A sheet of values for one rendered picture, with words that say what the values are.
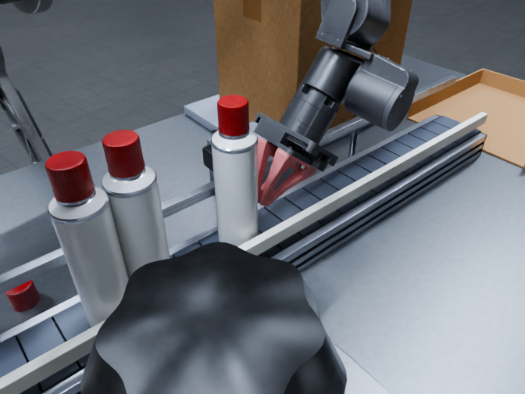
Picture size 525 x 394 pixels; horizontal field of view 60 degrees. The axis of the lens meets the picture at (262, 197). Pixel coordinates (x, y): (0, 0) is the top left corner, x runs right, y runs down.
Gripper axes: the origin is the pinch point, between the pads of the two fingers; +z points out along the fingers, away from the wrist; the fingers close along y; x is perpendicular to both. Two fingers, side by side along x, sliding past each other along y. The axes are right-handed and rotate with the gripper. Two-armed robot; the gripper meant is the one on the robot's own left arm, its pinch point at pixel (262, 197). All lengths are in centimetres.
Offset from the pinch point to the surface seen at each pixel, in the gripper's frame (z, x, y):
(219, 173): -0.9, -9.4, 0.5
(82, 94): 34, 106, -263
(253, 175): -2.5, -6.6, 2.6
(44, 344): 23.1, -18.4, -0.9
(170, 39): -34, 187, -326
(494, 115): -35, 58, -1
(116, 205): 5.3, -20.0, 1.2
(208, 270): -2.8, -34.0, 26.6
